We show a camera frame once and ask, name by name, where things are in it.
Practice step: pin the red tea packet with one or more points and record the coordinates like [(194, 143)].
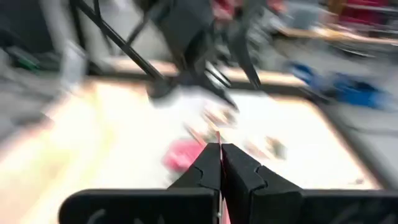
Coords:
[(226, 216), (182, 154)]

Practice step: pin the tan tea packet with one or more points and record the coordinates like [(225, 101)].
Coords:
[(275, 148)]

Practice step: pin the blue plastic bin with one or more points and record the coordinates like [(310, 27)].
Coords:
[(357, 91)]

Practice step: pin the black aluminium table frame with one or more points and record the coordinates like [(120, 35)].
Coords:
[(124, 45)]

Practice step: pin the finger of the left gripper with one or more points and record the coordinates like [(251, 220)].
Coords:
[(208, 87), (245, 56)]

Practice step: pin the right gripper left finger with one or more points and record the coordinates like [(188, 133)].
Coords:
[(140, 207)]

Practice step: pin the grey woven placemat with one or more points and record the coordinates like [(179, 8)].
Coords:
[(280, 124)]

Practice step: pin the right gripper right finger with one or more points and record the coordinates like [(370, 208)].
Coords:
[(311, 207)]

